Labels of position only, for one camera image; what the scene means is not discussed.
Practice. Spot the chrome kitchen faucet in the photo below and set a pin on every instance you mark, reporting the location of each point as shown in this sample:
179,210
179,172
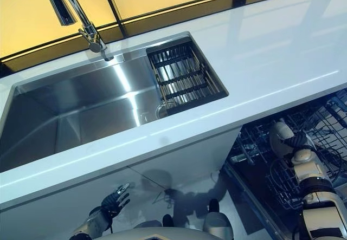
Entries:
90,34

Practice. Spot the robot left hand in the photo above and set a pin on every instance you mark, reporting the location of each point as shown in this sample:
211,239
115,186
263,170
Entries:
114,202

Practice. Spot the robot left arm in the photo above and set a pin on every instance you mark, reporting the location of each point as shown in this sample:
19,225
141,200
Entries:
92,223

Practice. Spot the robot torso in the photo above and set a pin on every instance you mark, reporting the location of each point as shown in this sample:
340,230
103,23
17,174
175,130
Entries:
141,234

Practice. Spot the white ceramic plate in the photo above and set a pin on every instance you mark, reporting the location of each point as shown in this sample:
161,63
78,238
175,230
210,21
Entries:
279,134

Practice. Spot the black window frame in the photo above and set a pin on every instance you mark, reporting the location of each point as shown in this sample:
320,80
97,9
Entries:
114,9

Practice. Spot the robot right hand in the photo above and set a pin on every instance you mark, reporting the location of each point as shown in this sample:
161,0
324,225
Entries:
298,141

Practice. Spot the round metal sink strainer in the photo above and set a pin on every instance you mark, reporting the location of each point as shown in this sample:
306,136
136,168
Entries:
161,111

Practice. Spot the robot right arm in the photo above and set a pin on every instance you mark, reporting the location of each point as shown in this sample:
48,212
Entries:
322,196

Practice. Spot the black sink drying rack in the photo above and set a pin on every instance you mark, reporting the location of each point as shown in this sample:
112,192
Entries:
184,77

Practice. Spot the stainless steel sink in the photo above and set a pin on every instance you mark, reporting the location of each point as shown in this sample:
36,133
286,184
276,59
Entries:
81,102

